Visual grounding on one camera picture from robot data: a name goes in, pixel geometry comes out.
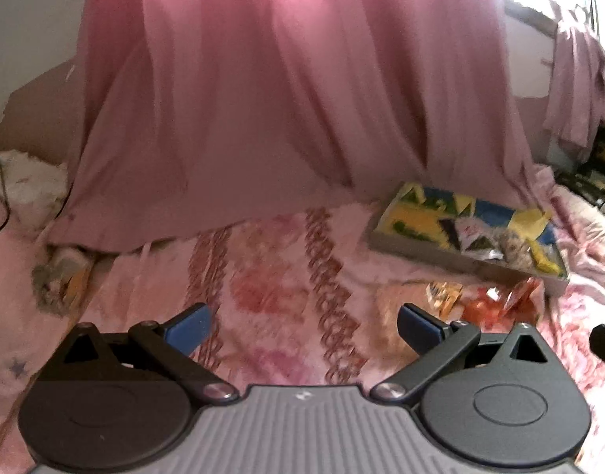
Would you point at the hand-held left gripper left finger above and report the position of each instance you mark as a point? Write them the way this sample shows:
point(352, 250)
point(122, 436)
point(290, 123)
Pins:
point(189, 330)

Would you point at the large pink curtain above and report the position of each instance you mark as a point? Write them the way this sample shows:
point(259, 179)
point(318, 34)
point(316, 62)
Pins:
point(258, 84)

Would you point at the grey box with colourful lining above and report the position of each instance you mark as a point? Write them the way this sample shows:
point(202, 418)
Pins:
point(416, 250)

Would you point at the brown crumbly snack packet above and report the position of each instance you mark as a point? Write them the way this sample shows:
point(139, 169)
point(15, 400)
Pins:
point(512, 247)

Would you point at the beige rice cracker packet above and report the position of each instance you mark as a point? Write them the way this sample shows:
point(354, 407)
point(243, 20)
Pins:
point(396, 296)

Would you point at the small mauve curtain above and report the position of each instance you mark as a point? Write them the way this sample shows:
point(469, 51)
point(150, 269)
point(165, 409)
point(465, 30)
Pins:
point(579, 84)

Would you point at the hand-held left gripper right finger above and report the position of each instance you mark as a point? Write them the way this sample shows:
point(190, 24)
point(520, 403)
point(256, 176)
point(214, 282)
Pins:
point(421, 330)

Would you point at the black yellow table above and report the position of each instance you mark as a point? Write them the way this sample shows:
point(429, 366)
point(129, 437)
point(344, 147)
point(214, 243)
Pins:
point(603, 158)

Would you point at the yellow orange snack packet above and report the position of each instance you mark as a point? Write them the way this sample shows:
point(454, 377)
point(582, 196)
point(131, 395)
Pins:
point(445, 298)

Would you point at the silver pickled vegetable packet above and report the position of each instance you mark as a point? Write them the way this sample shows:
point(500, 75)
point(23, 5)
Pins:
point(473, 232)

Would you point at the white fluffy cloth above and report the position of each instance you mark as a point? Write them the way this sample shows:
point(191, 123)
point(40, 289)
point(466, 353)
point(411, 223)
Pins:
point(26, 182)

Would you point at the grey yellow patterned cloth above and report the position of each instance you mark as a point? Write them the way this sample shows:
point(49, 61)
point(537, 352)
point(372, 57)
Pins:
point(60, 276)

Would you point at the pink floral bedsheet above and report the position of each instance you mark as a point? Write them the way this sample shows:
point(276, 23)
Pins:
point(282, 281)

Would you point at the orange white snack packet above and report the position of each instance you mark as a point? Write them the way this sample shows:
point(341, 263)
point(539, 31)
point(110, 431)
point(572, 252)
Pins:
point(522, 301)

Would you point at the pink star blanket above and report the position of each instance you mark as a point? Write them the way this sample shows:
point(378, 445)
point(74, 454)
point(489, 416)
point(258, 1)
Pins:
point(16, 306)

